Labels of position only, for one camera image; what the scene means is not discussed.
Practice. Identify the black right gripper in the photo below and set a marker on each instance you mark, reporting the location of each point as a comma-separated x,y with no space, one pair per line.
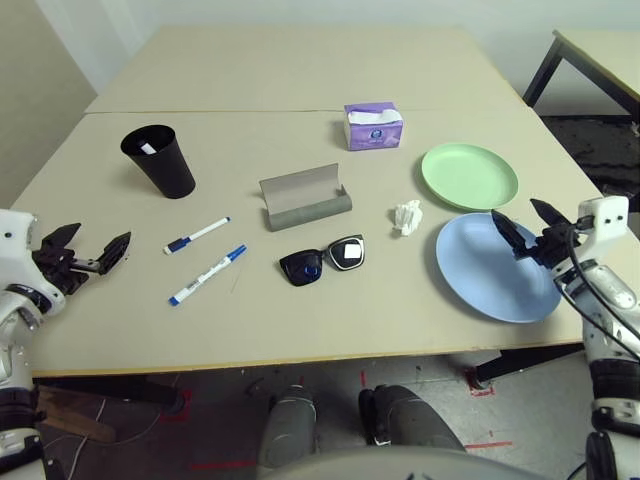
555,247

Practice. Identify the grey robot right leg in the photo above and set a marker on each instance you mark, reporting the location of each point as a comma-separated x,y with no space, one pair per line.
410,420

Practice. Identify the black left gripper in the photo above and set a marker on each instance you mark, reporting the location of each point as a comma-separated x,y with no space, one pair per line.
60,270

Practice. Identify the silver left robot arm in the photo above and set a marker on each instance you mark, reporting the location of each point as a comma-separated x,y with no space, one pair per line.
15,305

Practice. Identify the beige side table black legs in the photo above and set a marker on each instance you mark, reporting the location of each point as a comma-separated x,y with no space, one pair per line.
600,55

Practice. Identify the blue plate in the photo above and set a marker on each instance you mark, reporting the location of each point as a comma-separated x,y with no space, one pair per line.
480,270

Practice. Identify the white tissue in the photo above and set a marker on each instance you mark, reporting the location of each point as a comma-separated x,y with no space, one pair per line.
407,217

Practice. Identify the grey robot leg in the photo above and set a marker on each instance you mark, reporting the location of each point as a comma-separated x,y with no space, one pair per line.
410,420
287,425

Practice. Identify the white marker with barcode print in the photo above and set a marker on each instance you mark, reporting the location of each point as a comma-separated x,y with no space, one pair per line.
207,275

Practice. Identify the brown wooden plank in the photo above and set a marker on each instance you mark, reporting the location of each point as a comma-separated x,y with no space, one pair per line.
75,415

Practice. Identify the purple tissue box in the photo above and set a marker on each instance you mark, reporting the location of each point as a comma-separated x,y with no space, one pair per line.
372,137

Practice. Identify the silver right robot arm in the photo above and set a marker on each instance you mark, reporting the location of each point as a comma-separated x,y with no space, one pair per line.
607,290

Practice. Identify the grey glasses case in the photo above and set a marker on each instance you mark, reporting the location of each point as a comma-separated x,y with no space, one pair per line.
310,212

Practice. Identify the black sunglasses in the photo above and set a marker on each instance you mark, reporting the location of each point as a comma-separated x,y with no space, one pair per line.
300,267

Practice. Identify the white marker with eraser cap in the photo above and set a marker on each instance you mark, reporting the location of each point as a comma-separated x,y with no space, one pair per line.
200,233

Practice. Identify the black table foot bar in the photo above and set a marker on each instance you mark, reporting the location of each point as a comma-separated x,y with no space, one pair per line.
525,362

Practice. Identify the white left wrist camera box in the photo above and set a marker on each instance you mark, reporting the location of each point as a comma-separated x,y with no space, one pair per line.
12,230

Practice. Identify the black plastic cup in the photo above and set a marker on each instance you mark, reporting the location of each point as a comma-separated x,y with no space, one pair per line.
167,170

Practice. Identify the green plate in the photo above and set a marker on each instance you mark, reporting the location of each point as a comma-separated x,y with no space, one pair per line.
465,175

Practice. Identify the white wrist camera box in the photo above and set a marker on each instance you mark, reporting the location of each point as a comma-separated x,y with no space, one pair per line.
607,215
12,230

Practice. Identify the grey robot left leg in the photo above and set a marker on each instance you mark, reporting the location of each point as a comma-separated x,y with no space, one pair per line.
287,425

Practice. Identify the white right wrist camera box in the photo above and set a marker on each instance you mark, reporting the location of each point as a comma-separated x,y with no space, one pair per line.
607,215

